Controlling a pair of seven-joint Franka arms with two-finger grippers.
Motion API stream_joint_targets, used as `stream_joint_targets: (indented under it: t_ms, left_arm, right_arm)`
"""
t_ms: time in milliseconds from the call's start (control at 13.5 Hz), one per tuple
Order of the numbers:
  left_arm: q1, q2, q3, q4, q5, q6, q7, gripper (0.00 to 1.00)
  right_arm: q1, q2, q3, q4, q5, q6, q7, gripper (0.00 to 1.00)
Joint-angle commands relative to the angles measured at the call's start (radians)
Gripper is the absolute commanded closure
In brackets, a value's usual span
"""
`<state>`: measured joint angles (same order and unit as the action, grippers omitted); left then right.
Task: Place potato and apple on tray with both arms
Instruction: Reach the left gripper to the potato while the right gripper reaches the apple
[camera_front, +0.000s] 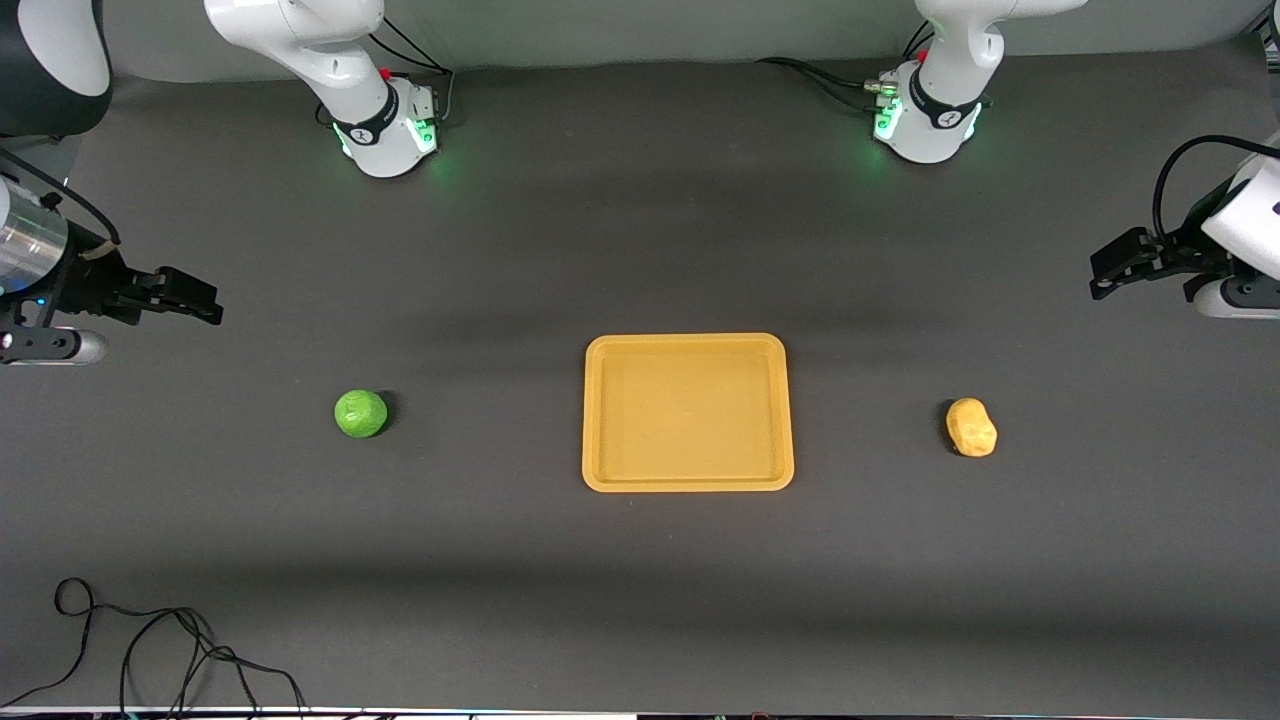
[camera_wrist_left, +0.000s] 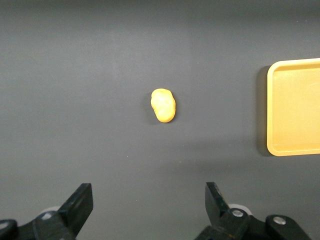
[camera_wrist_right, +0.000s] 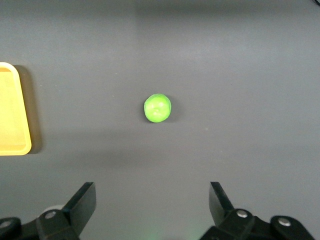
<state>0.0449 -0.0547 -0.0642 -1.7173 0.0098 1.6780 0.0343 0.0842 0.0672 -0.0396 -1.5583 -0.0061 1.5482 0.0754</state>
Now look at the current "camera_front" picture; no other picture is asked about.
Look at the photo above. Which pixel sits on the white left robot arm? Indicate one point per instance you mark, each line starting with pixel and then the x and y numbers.
pixel 950 70

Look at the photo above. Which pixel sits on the yellow plastic tray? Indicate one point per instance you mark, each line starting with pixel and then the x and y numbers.
pixel 688 415

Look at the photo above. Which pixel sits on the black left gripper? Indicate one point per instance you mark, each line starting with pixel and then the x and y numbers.
pixel 1172 252

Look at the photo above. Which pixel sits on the yellow potato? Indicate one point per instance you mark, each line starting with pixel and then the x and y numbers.
pixel 971 427

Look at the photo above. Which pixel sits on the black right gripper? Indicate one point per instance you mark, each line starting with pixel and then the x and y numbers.
pixel 92 286

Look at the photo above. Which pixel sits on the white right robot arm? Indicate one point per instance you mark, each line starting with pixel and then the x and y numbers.
pixel 330 60

